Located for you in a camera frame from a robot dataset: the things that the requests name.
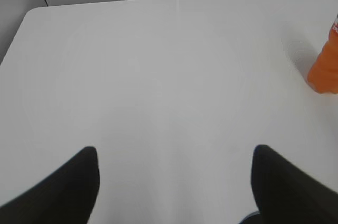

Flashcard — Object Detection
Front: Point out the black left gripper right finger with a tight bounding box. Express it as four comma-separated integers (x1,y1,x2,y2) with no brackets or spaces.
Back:
251,145,337,223

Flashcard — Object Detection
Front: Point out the orange soda plastic bottle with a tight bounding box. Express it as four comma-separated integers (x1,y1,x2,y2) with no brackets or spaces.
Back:
307,16,337,94

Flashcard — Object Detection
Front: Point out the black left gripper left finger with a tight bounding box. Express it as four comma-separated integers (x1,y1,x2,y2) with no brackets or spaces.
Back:
1,146,100,223

